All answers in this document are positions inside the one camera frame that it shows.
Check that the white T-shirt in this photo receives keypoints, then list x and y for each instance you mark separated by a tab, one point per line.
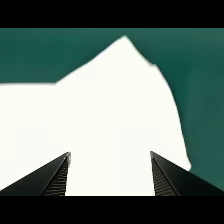
110	113

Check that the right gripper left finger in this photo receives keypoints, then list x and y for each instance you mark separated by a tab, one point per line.
50	178

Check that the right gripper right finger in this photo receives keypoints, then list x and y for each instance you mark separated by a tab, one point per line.
173	178

